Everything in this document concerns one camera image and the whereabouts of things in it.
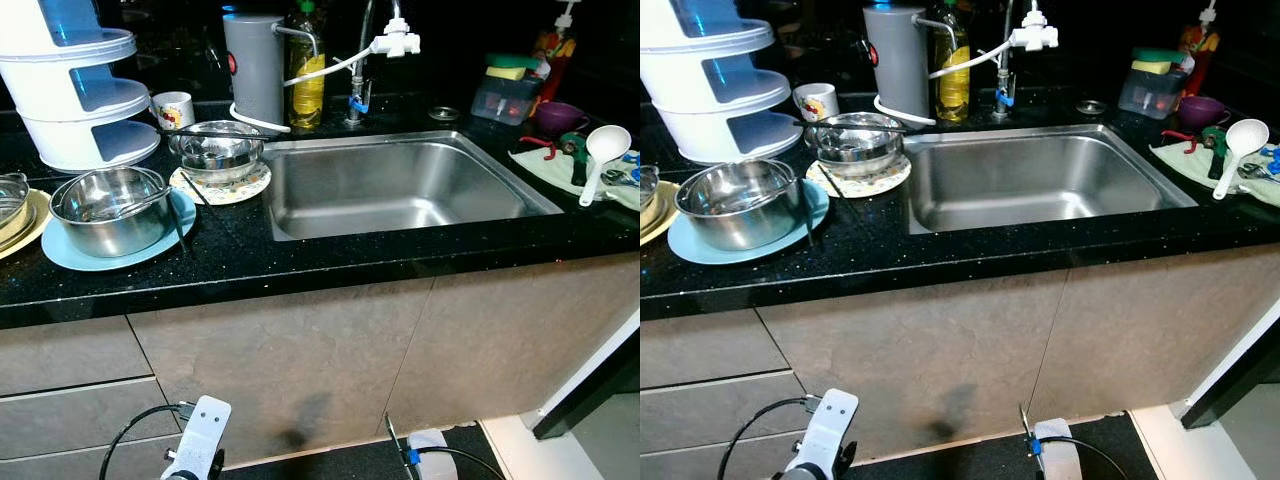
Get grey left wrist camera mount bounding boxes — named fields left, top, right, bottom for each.
left=788, top=388, right=860, bottom=479
left=164, top=395, right=234, bottom=480

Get white tiered storage rack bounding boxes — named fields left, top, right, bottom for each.
left=0, top=0, right=162, bottom=174
left=640, top=0, right=802, bottom=167

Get steel tongs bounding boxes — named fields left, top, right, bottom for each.
left=698, top=178, right=803, bottom=217
left=60, top=185, right=173, bottom=224

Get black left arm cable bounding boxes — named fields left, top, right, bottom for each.
left=98, top=402, right=197, bottom=480
left=717, top=395, right=823, bottom=480

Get red yellow soap bottle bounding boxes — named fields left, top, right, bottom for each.
left=530, top=0, right=583, bottom=103
left=1177, top=0, right=1224, bottom=98

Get yellow plate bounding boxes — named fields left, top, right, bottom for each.
left=640, top=180, right=682, bottom=248
left=0, top=187, right=54, bottom=264

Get white ladle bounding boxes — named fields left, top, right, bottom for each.
left=577, top=124, right=634, bottom=209
left=1212, top=117, right=1272, bottom=202

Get small printed paper cup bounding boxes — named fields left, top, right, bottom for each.
left=792, top=82, right=840, bottom=124
left=149, top=90, right=198, bottom=132

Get steel strainer basin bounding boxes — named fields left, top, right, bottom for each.
left=0, top=171, right=32, bottom=243
left=640, top=164, right=662, bottom=229

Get green black peeler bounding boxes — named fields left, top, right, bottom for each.
left=559, top=129, right=595, bottom=189
left=1199, top=124, right=1235, bottom=182

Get steel bowl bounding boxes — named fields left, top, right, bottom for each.
left=167, top=119, right=267, bottom=187
left=804, top=111, right=907, bottom=180

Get grey cabinet door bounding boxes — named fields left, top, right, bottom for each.
left=755, top=268, right=1069, bottom=456
left=384, top=248, right=641, bottom=433
left=1025, top=240, right=1280, bottom=421
left=126, top=274, right=437, bottom=468

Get steel pot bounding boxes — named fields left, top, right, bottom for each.
left=47, top=164, right=174, bottom=260
left=674, top=157, right=810, bottom=254

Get green yellow sponge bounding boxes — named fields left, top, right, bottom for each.
left=1131, top=46, right=1187, bottom=77
left=484, top=52, right=542, bottom=83

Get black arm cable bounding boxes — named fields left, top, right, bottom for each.
left=717, top=395, right=823, bottom=480
left=98, top=402, right=197, bottom=480
left=405, top=443, right=507, bottom=480
left=1035, top=433, right=1133, bottom=480

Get blue plate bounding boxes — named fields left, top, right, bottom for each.
left=666, top=178, right=832, bottom=267
left=39, top=186, right=199, bottom=274

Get purple bowl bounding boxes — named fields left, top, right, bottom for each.
left=1176, top=94, right=1234, bottom=130
left=531, top=100, right=592, bottom=139

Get pale green cloth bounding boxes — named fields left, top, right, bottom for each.
left=1147, top=136, right=1280, bottom=196
left=507, top=143, right=641, bottom=212

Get steel sink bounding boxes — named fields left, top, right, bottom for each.
left=261, top=129, right=567, bottom=244
left=899, top=123, right=1202, bottom=237

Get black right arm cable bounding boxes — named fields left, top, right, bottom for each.
left=405, top=443, right=507, bottom=480
left=1035, top=433, right=1133, bottom=480

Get white faucet diverter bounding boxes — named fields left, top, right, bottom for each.
left=1009, top=10, right=1060, bottom=52
left=369, top=17, right=423, bottom=60

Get floral plate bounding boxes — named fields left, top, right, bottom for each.
left=805, top=152, right=914, bottom=200
left=167, top=160, right=274, bottom=207

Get yellow oil bottle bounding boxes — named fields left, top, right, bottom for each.
left=285, top=0, right=328, bottom=132
left=930, top=0, right=972, bottom=126

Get clear plastic container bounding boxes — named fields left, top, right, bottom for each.
left=1117, top=65, right=1191, bottom=121
left=469, top=70, right=546, bottom=127

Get grey cylinder water filter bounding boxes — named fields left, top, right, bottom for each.
left=863, top=4, right=933, bottom=122
left=221, top=12, right=289, bottom=129

